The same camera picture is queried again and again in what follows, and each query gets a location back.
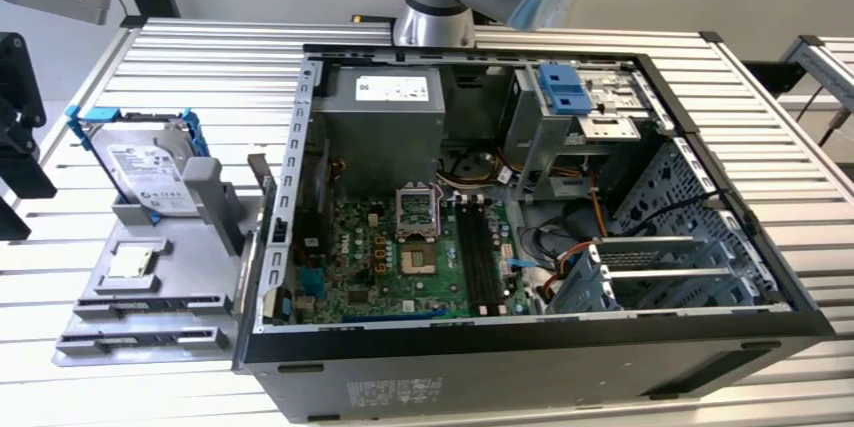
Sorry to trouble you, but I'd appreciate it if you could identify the hard disk in blue carrier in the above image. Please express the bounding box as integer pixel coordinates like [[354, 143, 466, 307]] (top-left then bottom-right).
[[63, 105, 212, 223]]

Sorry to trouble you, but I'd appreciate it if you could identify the graphics card with silver bracket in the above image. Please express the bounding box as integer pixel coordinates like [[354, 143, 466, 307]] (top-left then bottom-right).
[[232, 151, 281, 321]]

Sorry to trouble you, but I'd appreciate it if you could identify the CPU socket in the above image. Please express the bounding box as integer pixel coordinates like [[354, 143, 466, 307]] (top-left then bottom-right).
[[397, 241, 441, 278]]

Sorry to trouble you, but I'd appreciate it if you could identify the metal socket cover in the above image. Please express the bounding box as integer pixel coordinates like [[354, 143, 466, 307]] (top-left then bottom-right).
[[396, 180, 442, 243]]

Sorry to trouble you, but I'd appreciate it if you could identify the multicolour wire bundle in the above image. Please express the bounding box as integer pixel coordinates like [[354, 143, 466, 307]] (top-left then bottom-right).
[[537, 241, 596, 304]]

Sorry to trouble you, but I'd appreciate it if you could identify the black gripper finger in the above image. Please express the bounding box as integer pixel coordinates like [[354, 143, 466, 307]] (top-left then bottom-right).
[[0, 195, 33, 243], [0, 146, 59, 201]]

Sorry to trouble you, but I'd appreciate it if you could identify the yellow and white wire bundle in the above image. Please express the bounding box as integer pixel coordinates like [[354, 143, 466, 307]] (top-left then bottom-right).
[[433, 149, 518, 189]]

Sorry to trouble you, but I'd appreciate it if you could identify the grey disk bay cage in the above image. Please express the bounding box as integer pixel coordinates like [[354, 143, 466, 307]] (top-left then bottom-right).
[[544, 234, 781, 317]]

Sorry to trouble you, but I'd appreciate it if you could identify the blue drive bay latch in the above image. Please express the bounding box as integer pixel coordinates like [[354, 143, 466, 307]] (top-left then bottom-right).
[[536, 62, 592, 117]]

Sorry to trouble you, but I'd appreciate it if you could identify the blue expansion slot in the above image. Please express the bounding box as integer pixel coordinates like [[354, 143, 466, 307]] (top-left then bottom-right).
[[340, 309, 448, 324]]

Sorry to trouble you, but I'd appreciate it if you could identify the adjacent slatted metal table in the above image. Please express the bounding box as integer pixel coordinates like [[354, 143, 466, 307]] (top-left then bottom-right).
[[779, 34, 854, 113]]

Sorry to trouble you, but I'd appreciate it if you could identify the orange flat wire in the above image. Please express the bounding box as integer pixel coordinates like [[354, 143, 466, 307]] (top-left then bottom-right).
[[587, 170, 609, 239]]

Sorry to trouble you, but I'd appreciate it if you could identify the black case fan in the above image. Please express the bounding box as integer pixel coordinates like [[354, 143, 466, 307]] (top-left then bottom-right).
[[292, 139, 334, 271]]

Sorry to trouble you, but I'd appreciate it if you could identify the open black PC case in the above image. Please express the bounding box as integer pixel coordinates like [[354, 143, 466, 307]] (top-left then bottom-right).
[[229, 41, 839, 423]]

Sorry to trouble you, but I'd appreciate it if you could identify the grey parts rack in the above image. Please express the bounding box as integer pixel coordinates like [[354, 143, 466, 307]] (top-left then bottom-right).
[[50, 154, 281, 368]]

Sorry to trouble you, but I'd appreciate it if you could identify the black round wire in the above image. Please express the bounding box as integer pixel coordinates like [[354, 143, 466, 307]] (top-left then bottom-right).
[[517, 196, 605, 271]]

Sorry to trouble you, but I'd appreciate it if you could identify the green motherboard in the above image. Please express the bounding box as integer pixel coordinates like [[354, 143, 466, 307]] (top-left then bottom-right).
[[292, 191, 534, 323]]

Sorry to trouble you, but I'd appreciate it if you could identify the black RAM slot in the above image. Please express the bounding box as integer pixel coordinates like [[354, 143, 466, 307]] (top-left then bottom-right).
[[464, 195, 493, 318], [456, 195, 485, 318], [477, 195, 509, 318], [470, 195, 501, 318]]

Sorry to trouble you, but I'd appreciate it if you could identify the black table connector bracket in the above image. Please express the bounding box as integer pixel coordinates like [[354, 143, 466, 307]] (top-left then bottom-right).
[[739, 59, 805, 94]]

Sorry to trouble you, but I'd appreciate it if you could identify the thin wire locking lever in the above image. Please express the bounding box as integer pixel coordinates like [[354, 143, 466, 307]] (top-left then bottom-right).
[[430, 181, 446, 243]]

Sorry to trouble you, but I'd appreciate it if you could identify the grey power supply unit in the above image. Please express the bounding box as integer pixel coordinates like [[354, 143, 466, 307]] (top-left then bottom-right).
[[309, 64, 446, 188]]

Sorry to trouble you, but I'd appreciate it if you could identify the silver CPU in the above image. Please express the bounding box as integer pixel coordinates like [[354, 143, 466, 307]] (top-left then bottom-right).
[[105, 244, 160, 281]]

